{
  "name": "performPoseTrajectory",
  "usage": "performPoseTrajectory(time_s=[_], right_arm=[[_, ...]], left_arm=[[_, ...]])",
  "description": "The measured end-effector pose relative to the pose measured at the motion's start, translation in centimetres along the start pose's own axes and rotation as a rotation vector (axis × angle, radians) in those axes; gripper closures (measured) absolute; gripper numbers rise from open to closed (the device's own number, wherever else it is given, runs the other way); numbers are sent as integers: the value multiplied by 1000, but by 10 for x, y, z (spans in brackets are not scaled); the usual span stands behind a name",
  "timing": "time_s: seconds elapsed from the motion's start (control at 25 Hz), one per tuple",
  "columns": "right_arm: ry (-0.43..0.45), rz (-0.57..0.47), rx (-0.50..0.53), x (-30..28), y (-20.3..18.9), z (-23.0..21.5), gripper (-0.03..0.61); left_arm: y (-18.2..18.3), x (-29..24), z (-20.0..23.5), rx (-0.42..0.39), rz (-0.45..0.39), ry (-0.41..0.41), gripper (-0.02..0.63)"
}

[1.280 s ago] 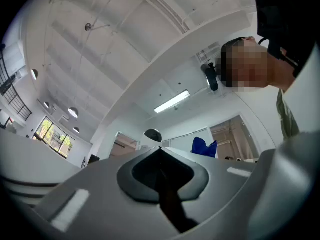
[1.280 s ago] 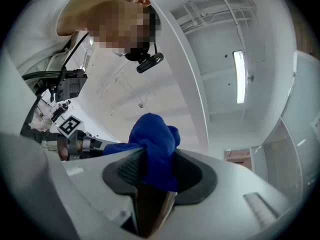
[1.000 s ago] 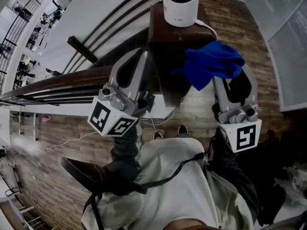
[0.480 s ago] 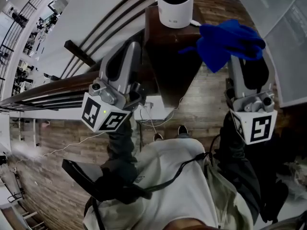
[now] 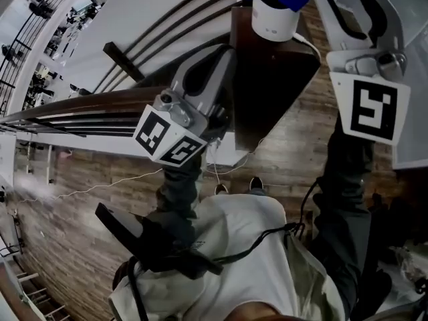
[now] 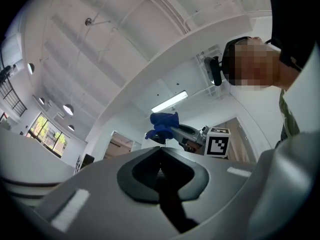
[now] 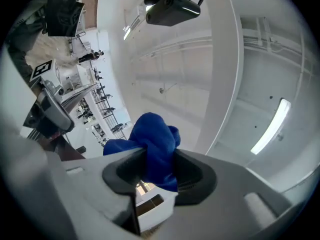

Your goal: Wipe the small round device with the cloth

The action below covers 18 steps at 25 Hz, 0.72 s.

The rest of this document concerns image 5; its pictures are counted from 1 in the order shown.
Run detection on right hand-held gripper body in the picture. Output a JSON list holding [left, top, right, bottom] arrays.
[[326, 47, 411, 146]]

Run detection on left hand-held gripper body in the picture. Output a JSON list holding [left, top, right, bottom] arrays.
[[132, 90, 232, 170]]

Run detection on person's right forearm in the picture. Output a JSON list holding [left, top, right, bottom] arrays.
[[310, 114, 394, 321]]

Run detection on person's left forearm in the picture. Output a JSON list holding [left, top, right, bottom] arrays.
[[155, 145, 210, 247]]

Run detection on dark wooden corner shelf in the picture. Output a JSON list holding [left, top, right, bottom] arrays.
[[229, 6, 322, 153]]

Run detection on black curved railing bars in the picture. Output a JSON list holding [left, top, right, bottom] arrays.
[[92, 0, 243, 95]]

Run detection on dark wooden handrail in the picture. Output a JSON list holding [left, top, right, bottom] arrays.
[[0, 86, 168, 138]]

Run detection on black flat device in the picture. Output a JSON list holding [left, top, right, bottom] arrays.
[[95, 201, 224, 280]]

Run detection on black bag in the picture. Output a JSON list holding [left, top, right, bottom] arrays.
[[367, 192, 428, 249]]

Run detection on person's torso in white shirt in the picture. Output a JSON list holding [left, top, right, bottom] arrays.
[[108, 192, 348, 321]]

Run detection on crumpled clear plastic sheet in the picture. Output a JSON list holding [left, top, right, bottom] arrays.
[[379, 244, 428, 300]]

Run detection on black metal railing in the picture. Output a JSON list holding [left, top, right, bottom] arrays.
[[0, 0, 84, 90]]

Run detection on olive vest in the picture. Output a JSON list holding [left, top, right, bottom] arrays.
[[284, 232, 347, 321]]

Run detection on white wooden rack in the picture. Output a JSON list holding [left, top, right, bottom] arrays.
[[13, 271, 73, 321]]

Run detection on white charging cable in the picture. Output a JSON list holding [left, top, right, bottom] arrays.
[[292, 33, 322, 66]]

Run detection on dark wooden post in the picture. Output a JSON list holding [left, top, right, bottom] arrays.
[[102, 41, 146, 82]]

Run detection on thin white floor cable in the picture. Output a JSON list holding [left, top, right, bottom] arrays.
[[18, 167, 165, 204]]

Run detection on black cable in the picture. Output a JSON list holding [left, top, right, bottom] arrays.
[[213, 177, 322, 265], [126, 255, 150, 321]]

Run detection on white metal frame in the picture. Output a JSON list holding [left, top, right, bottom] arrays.
[[13, 140, 56, 185]]

